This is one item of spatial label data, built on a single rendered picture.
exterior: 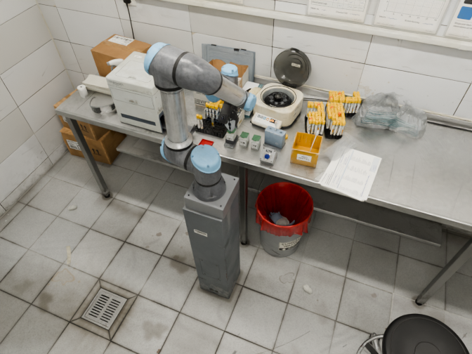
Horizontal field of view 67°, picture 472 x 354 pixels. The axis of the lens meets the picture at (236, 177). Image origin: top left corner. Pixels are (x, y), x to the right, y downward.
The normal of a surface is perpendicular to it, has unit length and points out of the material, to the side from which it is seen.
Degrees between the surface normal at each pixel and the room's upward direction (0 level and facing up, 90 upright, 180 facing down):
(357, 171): 0
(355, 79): 90
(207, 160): 10
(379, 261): 0
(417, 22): 93
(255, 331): 0
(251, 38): 90
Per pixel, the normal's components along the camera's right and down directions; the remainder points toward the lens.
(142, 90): -0.37, 0.70
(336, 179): -0.03, -0.65
